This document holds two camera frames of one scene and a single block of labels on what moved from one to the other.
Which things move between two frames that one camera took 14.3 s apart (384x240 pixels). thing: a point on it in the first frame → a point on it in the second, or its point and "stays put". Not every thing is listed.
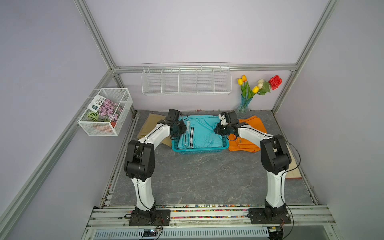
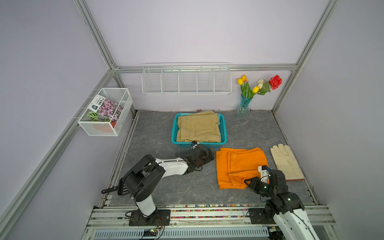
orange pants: [236, 143] → [234, 165]
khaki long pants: [151, 121] → [202, 127]
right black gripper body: [224, 129] → [266, 191]
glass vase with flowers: [243, 110] stays put
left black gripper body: [180, 128] → [205, 159]
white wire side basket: [107, 112] stays put
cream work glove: [293, 173] stays put
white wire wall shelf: [186, 79] stays put
